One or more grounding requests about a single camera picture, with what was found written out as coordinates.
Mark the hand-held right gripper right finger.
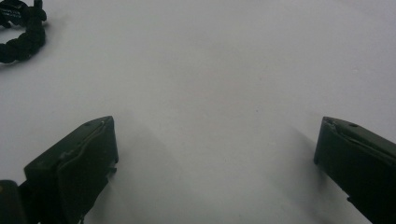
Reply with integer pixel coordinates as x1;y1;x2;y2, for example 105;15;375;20
313;116;396;224

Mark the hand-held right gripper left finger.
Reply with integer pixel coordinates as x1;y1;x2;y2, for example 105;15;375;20
18;116;120;224

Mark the black braided bracelet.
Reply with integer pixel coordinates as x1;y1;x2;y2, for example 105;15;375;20
0;0;49;64

